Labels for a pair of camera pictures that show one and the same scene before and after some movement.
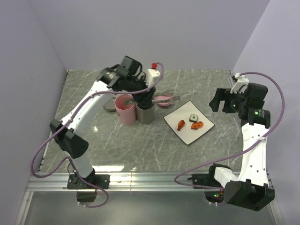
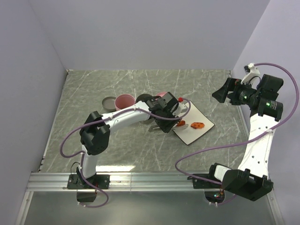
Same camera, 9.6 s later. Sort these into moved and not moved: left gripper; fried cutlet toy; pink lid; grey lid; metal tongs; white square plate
Moved: metal tongs; left gripper; pink lid
Not moved: white square plate; grey lid; fried cutlet toy
